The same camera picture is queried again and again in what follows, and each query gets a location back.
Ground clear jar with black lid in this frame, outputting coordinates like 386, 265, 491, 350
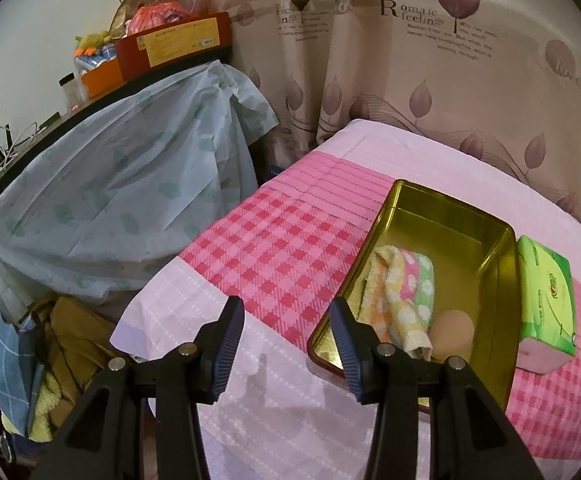
59, 73, 80, 111

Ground green tissue pack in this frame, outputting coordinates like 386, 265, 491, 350
515, 235, 578, 373

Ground brown paper bag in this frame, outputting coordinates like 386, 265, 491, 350
109, 0, 144, 36

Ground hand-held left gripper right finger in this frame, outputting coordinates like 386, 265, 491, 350
330, 296, 546, 480

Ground green plush toy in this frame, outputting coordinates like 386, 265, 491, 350
75, 30, 121, 56

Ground pink checked bed sheet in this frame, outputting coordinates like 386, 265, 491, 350
110, 119, 581, 480

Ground orange cardboard box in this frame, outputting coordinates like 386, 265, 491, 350
81, 62, 124, 101

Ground beige leaf print curtain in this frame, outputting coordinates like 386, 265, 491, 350
135, 0, 581, 241

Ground yellow towel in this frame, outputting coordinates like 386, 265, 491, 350
0, 370, 61, 443

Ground orange plastic bag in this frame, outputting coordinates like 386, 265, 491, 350
128, 2, 201, 36

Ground mustard cloth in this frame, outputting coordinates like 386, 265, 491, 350
35, 296, 131, 411

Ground white cables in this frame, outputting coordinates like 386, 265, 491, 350
0, 120, 41, 171

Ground beige round sponge puff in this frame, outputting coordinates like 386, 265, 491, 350
429, 310, 475, 363

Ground red cardboard box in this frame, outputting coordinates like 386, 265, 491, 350
115, 11, 234, 82

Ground blue and white package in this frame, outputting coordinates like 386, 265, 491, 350
74, 45, 118, 78

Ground blue checked bag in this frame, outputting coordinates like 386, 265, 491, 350
0, 300, 46, 436

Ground light blue plastic cover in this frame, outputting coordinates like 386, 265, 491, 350
0, 59, 280, 321

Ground colourful dotted towel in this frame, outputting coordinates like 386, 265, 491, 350
367, 245, 436, 361

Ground gold metal tin tray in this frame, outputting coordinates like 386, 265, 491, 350
306, 178, 517, 423

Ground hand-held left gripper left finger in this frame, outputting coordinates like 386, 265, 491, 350
30, 296, 246, 480

